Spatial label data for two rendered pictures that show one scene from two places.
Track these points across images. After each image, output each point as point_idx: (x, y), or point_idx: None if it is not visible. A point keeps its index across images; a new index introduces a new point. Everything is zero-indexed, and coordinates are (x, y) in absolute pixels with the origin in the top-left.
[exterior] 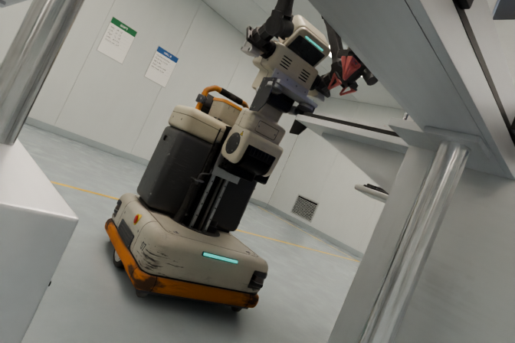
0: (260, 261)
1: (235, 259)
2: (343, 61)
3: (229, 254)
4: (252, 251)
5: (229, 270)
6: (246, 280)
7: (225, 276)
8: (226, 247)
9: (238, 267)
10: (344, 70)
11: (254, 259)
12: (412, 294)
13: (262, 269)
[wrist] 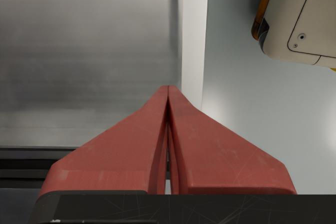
0: (275, 43)
1: None
2: (202, 136)
3: None
4: (306, 54)
5: None
6: (268, 14)
7: None
8: None
9: None
10: (169, 107)
11: (281, 31)
12: None
13: (266, 40)
